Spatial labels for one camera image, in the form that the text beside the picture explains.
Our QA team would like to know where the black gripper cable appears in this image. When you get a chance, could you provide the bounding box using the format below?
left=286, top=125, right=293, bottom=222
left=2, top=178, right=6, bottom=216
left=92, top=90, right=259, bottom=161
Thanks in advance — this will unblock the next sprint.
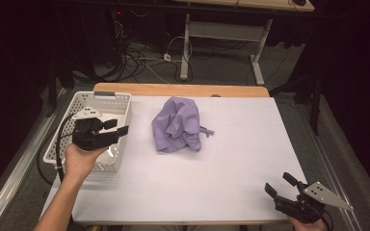
left=36, top=113, right=79, bottom=187
left=320, top=210, right=335, bottom=231

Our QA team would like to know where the white perforated plastic basket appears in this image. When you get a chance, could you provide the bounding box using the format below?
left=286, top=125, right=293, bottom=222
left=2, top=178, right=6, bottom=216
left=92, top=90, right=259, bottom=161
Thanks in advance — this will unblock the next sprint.
left=42, top=90, right=133, bottom=173

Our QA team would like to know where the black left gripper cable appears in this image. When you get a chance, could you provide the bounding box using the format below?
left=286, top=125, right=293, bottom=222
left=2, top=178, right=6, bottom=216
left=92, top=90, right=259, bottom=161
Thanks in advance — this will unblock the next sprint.
left=36, top=113, right=79, bottom=187

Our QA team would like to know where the metal floor rail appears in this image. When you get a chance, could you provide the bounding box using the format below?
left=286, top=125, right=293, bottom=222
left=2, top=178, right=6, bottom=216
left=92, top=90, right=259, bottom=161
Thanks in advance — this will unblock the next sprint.
left=0, top=89, right=67, bottom=227
left=297, top=102, right=364, bottom=231

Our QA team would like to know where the person's left hand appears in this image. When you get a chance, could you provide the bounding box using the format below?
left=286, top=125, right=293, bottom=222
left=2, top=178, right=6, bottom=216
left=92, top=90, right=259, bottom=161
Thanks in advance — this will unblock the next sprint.
left=63, top=142, right=109, bottom=186

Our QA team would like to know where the white-legged wooden desk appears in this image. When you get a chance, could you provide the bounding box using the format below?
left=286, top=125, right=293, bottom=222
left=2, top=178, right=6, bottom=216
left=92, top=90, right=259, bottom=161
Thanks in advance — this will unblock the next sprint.
left=172, top=0, right=316, bottom=87

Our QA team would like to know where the black metal stand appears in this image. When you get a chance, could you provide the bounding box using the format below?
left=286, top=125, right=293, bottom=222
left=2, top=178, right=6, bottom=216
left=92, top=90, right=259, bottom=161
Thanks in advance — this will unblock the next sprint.
left=269, top=71, right=323, bottom=137
left=44, top=59, right=75, bottom=118

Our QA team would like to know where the wooden table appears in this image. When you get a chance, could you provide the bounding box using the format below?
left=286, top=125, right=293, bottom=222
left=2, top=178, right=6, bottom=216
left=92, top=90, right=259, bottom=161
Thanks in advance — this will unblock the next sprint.
left=66, top=82, right=295, bottom=226

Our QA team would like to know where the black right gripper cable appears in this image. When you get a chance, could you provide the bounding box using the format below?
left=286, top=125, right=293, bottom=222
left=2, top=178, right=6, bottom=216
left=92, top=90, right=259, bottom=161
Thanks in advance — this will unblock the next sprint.
left=320, top=210, right=335, bottom=231

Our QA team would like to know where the white board sheet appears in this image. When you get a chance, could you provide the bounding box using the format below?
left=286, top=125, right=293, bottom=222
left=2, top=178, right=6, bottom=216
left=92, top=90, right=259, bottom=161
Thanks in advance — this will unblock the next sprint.
left=41, top=95, right=307, bottom=225

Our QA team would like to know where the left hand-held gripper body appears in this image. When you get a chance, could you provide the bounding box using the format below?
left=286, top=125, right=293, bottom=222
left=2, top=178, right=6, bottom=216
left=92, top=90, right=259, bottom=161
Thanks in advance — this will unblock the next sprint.
left=71, top=106, right=120, bottom=152

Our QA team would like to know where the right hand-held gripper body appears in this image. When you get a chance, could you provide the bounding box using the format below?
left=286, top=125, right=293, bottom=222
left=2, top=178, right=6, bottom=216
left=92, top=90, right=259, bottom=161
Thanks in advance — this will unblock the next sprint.
left=273, top=181, right=355, bottom=224

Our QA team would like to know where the bundle of black floor cables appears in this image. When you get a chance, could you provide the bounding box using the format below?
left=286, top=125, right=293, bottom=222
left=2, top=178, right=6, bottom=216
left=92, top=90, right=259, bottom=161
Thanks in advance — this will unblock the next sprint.
left=107, top=30, right=195, bottom=84

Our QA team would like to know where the person's right hand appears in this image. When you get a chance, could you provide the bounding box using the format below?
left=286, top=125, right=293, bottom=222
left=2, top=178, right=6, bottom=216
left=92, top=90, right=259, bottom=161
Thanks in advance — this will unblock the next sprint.
left=287, top=216, right=330, bottom=231

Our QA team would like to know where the white looped cable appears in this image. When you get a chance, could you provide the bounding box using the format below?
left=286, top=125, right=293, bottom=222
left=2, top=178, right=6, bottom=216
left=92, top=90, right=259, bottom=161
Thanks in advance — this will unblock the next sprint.
left=166, top=35, right=194, bottom=64

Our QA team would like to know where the purple cloth garment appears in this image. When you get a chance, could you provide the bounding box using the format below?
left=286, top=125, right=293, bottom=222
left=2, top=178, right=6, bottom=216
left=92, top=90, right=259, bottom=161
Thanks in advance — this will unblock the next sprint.
left=151, top=96, right=215, bottom=153

